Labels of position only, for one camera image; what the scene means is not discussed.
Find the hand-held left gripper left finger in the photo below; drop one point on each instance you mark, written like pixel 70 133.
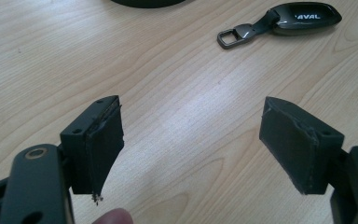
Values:
pixel 98 149

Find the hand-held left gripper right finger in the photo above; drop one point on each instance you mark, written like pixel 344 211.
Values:
pixel 295 146

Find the black car key fob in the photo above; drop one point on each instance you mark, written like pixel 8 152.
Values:
pixel 304 17

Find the black round object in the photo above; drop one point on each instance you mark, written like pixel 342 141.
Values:
pixel 147 2

